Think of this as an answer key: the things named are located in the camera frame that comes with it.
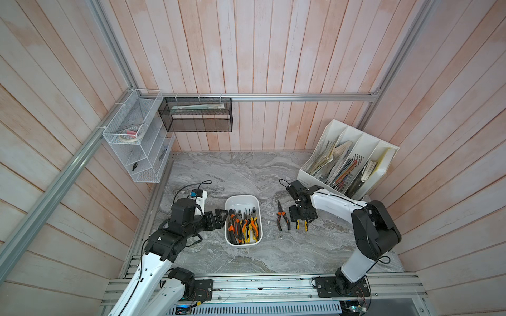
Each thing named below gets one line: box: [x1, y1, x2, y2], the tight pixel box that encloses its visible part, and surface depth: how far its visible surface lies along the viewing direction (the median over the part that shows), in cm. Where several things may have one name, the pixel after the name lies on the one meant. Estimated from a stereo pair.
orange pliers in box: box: [227, 208, 244, 245], surface depth 86 cm
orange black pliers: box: [276, 200, 291, 232], surface depth 95 cm
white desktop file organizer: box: [297, 119, 400, 202], surface depth 97 cm
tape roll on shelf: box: [119, 127, 139, 143], surface depth 75 cm
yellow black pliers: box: [295, 219, 309, 232], surface depth 91 cm
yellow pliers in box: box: [246, 206, 259, 243], surface depth 89 cm
